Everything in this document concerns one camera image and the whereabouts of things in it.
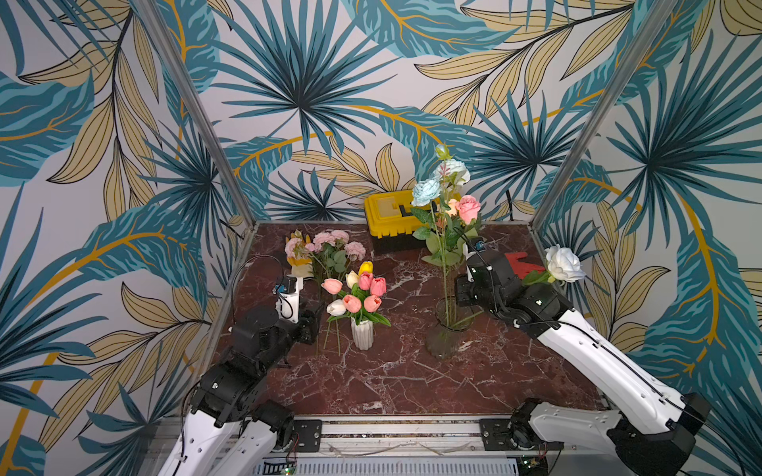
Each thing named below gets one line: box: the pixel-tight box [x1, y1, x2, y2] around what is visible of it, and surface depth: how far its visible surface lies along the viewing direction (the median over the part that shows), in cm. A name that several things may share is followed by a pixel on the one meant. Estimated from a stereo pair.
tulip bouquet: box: [321, 260, 392, 327], surface depth 66 cm
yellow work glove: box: [286, 256, 314, 278], surface depth 106 cm
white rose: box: [521, 243, 587, 286], surface depth 56 cm
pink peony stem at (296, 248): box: [284, 237, 330, 281], surface depth 106 cm
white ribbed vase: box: [350, 317, 375, 352], surface depth 80 cm
